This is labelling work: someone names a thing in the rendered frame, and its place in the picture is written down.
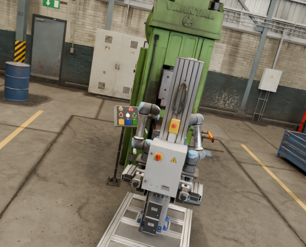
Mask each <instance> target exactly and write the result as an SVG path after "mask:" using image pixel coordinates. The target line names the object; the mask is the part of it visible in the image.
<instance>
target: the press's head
mask: <svg viewBox="0 0 306 247"><path fill-rule="evenodd" d="M219 1H220V0H155V2H154V6H153V8H152V17H151V21H150V22H149V27H159V28H164V29H169V30H173V31H178V32H182V33H187V34H192V35H196V36H201V37H206V38H210V39H215V40H221V35H220V32H221V28H222V24H223V21H224V17H225V13H222V10H223V6H224V3H221V2H219Z"/></svg>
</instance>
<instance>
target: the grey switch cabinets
mask: <svg viewBox="0 0 306 247"><path fill-rule="evenodd" d="M144 41H147V40H146V38H142V37H137V36H132V35H127V34H123V33H118V32H113V31H108V30H103V29H99V28H97V30H96V37H95V44H94V53H93V61H92V68H91V75H90V83H89V87H88V95H91V96H96V97H102V98H108V99H115V100H121V101H126V102H130V97H131V88H132V86H133V80H134V75H135V73H134V72H133V71H134V69H136V68H135V66H136V64H137V61H138V58H139V53H140V48H141V47H143V45H144Z"/></svg>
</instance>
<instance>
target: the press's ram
mask: <svg viewBox="0 0 306 247"><path fill-rule="evenodd" d="M173 72H174V71H171V70H168V68H163V69H162V74H161V78H160V83H159V88H158V92H157V96H158V98H159V99H164V100H167V98H168V94H169V89H170V85H171V81H172V76H173Z"/></svg>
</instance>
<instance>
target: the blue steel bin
mask: <svg viewBox="0 0 306 247"><path fill-rule="evenodd" d="M280 154H281V155H282V156H283V157H285V158H286V159H288V160H289V161H291V162H292V163H293V164H295V165H296V166H298V167H299V168H301V169H302V170H303V171H305V172H306V134H303V133H300V132H295V131H288V129H286V130H285V132H284V134H283V137H282V141H281V143H280V146H279V149H278V152H277V154H276V155H275V156H276V157H280ZM305 178H306V176H305Z"/></svg>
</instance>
